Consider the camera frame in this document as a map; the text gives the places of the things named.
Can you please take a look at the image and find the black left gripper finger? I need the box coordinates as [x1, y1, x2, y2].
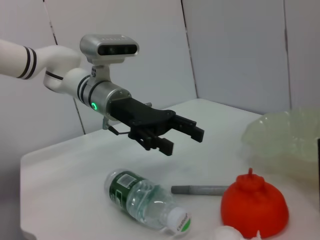
[171, 113, 206, 144]
[128, 128, 175, 158]

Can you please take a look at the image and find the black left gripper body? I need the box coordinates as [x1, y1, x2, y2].
[108, 97, 176, 141]

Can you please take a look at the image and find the clear green-label water bottle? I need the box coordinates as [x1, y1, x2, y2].
[104, 168, 193, 236]

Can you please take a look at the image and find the red-orange toy orange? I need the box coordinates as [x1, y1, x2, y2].
[221, 167, 290, 239]

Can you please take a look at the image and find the white paper ball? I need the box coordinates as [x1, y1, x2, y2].
[213, 224, 263, 240]

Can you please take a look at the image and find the gray marker pen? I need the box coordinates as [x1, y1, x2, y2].
[171, 184, 230, 197]

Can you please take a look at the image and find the translucent wavy fruit plate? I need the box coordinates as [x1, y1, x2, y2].
[241, 106, 320, 185]

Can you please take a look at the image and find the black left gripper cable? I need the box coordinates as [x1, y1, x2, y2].
[101, 116, 133, 136]

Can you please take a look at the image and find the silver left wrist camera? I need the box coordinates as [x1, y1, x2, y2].
[79, 34, 140, 83]

